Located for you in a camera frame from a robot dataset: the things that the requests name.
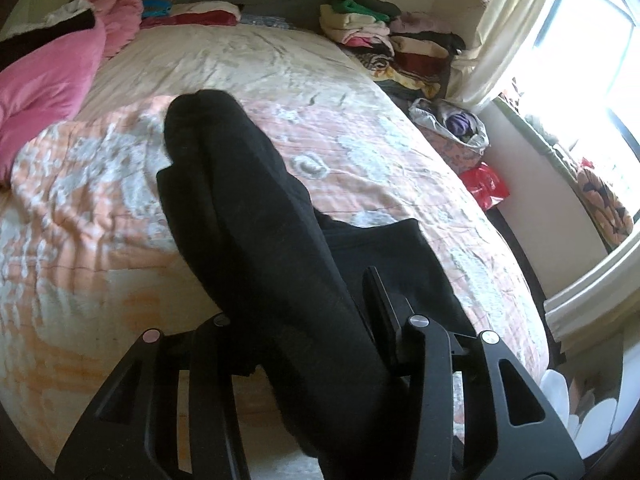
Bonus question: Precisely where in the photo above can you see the black garment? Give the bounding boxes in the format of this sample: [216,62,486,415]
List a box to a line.
[156,89,476,480]

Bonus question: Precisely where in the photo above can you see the blue patterned cloth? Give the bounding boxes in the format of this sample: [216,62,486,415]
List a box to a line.
[240,14,293,30]

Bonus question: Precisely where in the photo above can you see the pile of folded clothes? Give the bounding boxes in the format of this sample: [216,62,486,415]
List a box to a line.
[320,0,468,101]

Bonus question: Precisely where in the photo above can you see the peach floral quilt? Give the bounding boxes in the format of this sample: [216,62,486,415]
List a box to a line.
[0,25,551,471]

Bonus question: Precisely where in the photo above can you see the red plastic bag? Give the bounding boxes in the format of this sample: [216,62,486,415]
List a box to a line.
[460,162,511,211]

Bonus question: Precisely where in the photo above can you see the red cloth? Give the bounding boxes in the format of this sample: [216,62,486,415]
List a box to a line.
[140,2,243,28]

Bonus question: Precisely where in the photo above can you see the clear plastic bag with clothes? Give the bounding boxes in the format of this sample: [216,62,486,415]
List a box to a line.
[409,97,488,163]

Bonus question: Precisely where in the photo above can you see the pink blanket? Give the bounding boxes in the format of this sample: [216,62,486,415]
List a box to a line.
[0,0,143,183]

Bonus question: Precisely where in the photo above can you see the window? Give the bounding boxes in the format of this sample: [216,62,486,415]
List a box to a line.
[492,0,640,241]

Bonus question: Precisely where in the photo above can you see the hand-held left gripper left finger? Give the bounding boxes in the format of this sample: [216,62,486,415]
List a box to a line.
[54,312,251,480]

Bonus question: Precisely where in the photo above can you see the cream curtain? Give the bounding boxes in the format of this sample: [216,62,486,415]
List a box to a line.
[447,0,566,113]

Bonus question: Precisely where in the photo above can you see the floral rug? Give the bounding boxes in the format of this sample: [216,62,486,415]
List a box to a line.
[542,330,640,461]

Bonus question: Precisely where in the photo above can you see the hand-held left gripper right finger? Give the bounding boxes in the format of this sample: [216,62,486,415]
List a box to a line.
[362,266,586,480]

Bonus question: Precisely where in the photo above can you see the patterned cushion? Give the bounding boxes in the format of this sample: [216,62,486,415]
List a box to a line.
[575,165,635,253]

